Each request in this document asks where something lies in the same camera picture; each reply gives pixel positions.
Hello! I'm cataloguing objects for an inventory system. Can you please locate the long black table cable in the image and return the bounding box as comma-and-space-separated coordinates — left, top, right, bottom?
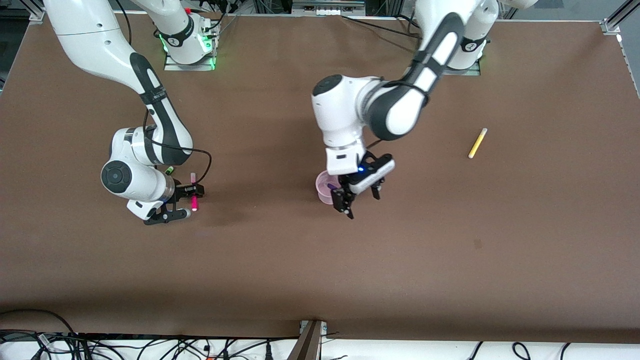
341, 15, 422, 40

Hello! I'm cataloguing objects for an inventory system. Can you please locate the aluminum table edge rail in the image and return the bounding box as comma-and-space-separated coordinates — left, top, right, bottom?
602, 19, 640, 99

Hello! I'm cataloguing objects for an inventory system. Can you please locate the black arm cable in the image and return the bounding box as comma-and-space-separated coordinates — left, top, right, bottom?
144, 107, 214, 201
366, 80, 432, 151

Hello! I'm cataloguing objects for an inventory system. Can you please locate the silver metal equipment box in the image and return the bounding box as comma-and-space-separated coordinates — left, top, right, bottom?
291, 0, 367, 16

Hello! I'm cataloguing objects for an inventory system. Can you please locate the pink cup holder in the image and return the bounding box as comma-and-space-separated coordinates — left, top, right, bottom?
315, 170, 347, 205

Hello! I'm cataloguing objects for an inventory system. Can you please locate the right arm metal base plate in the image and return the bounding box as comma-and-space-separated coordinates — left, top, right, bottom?
164, 54, 217, 72

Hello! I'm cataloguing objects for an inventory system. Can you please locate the tangled black floor cable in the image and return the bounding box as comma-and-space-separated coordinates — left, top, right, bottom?
0, 330, 301, 360

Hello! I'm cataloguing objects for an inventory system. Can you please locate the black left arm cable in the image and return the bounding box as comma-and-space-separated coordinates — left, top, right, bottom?
366, 80, 432, 151

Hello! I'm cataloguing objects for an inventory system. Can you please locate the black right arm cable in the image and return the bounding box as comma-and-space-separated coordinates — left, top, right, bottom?
144, 107, 214, 201

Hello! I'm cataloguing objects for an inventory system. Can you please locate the yellow marker with clear cap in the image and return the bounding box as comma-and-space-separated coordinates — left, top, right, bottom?
467, 128, 488, 159

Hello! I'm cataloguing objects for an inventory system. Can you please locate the aluminum frame beam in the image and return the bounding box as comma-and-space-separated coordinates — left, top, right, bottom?
287, 320, 328, 360

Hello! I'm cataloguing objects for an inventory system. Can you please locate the large looped black cable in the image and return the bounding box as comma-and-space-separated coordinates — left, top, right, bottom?
0, 309, 77, 346

